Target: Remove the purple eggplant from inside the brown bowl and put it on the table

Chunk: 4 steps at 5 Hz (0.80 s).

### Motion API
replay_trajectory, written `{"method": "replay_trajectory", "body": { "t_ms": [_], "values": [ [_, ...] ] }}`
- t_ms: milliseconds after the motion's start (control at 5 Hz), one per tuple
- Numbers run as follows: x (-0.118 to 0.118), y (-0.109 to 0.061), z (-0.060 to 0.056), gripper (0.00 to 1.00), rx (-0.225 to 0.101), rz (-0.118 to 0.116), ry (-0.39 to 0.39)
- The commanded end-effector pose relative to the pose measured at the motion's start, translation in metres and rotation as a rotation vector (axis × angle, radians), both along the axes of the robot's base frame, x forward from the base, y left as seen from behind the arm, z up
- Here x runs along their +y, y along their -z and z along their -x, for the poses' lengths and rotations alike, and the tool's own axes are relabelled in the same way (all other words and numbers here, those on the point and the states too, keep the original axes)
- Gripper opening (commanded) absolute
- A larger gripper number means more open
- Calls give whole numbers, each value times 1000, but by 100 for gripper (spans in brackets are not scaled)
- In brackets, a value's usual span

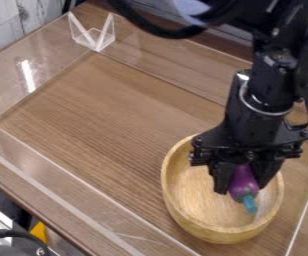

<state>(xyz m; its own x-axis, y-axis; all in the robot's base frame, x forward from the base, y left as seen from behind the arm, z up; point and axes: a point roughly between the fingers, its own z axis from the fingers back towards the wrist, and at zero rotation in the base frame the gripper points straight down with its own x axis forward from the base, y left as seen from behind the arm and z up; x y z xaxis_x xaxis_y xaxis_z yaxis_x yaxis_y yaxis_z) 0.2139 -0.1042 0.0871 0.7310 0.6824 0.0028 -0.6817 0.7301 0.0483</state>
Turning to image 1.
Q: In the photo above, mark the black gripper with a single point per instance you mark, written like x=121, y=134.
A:
x=250, y=137

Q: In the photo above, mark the purple toy eggplant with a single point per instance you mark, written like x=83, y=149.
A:
x=244, y=188

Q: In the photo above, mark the brown wooden bowl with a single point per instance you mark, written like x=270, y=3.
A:
x=208, y=215

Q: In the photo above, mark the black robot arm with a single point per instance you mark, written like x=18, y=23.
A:
x=278, y=23

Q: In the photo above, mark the yellow label on equipment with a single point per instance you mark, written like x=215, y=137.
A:
x=38, y=231

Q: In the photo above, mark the clear acrylic corner bracket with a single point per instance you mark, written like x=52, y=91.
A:
x=96, y=39

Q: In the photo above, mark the clear acrylic tray wall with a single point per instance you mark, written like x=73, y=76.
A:
x=91, y=219

